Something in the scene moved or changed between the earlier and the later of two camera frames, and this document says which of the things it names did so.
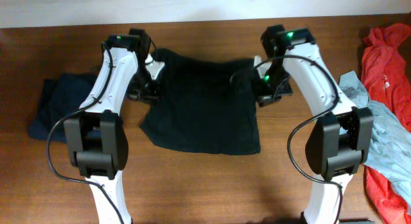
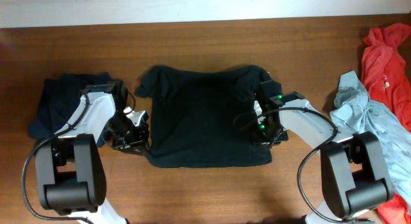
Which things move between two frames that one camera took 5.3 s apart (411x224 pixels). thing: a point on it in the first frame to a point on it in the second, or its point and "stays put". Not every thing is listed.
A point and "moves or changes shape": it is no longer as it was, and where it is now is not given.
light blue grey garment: x=389 y=159 stays put
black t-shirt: x=199 y=110 moves or changes shape
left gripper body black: x=143 y=86 to x=126 y=134
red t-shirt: x=386 y=76 stays put
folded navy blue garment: x=59 y=96 stays put
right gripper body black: x=274 y=84 to x=270 y=133
